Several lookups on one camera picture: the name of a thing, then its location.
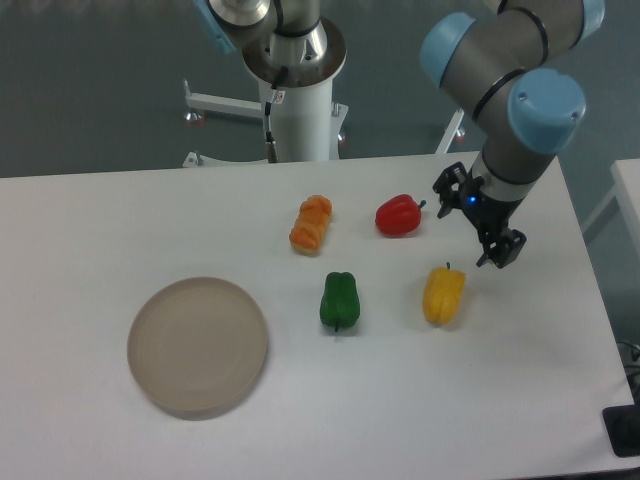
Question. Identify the green bell pepper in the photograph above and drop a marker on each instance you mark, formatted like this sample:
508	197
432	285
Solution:
340	303

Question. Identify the yellow bell pepper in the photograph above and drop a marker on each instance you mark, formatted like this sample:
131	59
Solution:
442	294

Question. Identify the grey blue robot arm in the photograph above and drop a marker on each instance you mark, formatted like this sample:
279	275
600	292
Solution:
496	72

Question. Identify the black device at table edge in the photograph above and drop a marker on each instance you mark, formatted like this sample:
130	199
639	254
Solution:
622	426

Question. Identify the orange bread loaf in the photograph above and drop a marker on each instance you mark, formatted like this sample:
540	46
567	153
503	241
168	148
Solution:
311	224

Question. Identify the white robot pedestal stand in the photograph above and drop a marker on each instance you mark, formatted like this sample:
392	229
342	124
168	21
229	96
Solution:
301	121

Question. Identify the red bell pepper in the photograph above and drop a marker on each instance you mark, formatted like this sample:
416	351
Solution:
399	216

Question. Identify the beige round plate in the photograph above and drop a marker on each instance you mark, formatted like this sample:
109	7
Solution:
197	347

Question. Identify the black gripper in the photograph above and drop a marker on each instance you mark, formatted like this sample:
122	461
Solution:
456	190

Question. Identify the white side table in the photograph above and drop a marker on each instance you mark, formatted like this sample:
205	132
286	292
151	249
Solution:
622	197

